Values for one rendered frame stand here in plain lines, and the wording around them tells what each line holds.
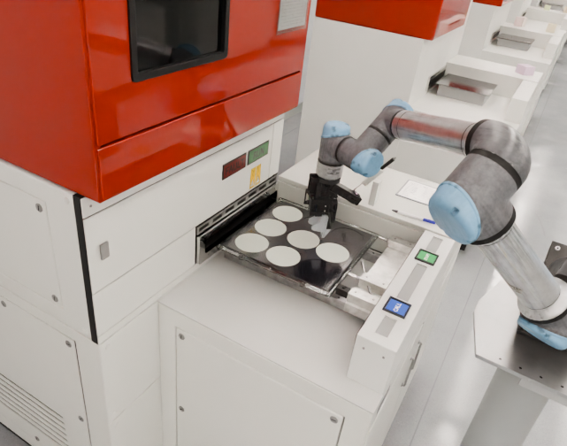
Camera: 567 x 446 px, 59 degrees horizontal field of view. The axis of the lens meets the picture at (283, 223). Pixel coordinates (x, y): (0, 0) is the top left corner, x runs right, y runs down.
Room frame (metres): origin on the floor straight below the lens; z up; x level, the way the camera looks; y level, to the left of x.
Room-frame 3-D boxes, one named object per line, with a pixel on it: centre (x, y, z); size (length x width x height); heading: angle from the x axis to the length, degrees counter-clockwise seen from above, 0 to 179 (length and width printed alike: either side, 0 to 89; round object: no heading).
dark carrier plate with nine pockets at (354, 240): (1.27, -0.06, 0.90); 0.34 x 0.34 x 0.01; 64
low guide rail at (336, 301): (1.13, -0.06, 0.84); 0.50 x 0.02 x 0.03; 64
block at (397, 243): (1.32, -0.38, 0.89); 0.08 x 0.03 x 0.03; 64
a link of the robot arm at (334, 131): (1.28, -0.11, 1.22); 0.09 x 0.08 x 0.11; 40
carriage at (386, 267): (1.17, -0.31, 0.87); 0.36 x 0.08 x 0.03; 154
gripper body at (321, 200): (1.28, -0.10, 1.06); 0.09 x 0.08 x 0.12; 106
